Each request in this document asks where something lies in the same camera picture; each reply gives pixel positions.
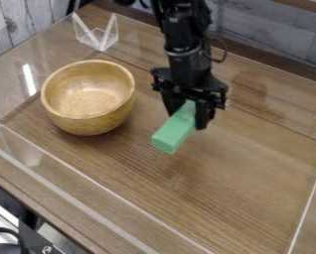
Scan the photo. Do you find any black metal bracket with bolt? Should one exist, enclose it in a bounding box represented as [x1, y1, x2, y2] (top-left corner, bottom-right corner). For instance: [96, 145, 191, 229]
[18, 221, 56, 254]

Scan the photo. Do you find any wooden bowl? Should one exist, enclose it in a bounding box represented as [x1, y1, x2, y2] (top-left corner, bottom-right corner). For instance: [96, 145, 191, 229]
[40, 60, 135, 136]

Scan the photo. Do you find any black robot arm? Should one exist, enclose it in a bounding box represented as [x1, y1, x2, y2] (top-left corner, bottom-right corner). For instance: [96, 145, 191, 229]
[149, 0, 228, 130]

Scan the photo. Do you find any clear acrylic corner bracket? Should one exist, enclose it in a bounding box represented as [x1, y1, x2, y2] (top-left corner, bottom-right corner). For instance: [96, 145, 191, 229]
[72, 13, 119, 52]

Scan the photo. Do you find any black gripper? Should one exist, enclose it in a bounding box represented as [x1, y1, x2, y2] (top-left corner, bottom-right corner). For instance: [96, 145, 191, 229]
[149, 46, 228, 130]

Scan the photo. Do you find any green rectangular block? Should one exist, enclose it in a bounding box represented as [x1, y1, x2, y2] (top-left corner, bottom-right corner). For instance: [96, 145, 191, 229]
[151, 100, 195, 154]

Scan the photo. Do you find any black cable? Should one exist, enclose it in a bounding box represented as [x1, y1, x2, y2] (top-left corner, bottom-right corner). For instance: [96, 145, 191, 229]
[0, 227, 29, 254]

